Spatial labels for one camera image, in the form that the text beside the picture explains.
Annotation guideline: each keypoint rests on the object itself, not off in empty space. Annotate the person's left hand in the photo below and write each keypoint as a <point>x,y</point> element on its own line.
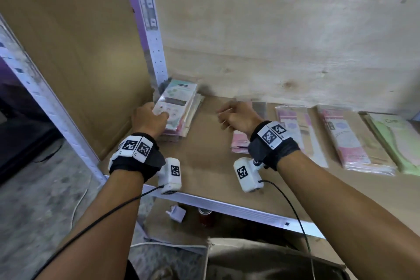
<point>147,122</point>

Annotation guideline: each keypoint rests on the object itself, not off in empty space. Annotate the person's right hand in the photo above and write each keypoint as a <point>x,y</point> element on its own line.
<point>241,117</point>

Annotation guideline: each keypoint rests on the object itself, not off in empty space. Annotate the person's left thumb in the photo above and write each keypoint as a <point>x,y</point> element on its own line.
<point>162,114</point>

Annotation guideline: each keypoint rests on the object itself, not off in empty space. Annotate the person's right fingers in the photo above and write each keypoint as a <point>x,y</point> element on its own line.
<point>224,116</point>

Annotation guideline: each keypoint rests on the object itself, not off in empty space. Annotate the white and teal packet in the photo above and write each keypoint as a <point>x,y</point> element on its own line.
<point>179,96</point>

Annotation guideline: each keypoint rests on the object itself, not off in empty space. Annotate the person's right forearm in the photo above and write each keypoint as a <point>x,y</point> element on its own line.
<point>347,217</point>

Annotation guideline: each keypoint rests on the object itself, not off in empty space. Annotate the person's left forearm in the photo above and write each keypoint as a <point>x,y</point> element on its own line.
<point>98,227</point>

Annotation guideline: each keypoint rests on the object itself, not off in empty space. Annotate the stack of pastel packets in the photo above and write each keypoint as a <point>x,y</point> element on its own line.
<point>190,115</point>

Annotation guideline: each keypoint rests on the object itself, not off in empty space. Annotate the clear plastic packet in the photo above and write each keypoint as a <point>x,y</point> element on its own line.
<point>259,106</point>

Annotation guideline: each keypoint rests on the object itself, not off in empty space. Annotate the black wristband with marker tags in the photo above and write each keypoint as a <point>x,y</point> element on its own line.
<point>272,145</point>
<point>137,158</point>

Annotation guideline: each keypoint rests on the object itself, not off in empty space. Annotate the pink and white packet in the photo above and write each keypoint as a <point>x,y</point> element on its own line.
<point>295,125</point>

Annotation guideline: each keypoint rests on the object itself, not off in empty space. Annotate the white power adapter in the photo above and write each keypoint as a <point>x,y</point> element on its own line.
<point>177,213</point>

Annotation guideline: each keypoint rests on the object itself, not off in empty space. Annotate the grey label sticker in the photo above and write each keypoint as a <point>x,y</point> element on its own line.
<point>149,12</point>

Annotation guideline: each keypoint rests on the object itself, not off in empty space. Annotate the red can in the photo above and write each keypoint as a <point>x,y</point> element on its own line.
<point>205,217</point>

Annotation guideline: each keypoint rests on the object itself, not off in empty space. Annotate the pink and brown packet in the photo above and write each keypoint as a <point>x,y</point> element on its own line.
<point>354,138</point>

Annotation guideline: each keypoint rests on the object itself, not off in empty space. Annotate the brown cardboard box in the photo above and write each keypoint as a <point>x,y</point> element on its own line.
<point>262,260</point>

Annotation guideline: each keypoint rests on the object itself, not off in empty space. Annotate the green packet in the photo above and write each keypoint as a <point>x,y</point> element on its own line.
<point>397,138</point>

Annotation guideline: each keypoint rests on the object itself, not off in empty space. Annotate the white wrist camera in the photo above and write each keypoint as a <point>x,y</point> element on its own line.
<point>246,174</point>
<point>171,174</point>

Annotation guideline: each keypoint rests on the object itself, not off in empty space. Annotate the white perforated shelf post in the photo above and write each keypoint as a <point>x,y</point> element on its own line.
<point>147,43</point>

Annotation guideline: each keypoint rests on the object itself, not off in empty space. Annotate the white metal shelf rail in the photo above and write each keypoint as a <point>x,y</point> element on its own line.
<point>229,207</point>

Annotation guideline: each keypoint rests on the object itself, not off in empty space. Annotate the white metal shelf post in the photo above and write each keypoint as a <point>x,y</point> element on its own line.
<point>46,99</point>

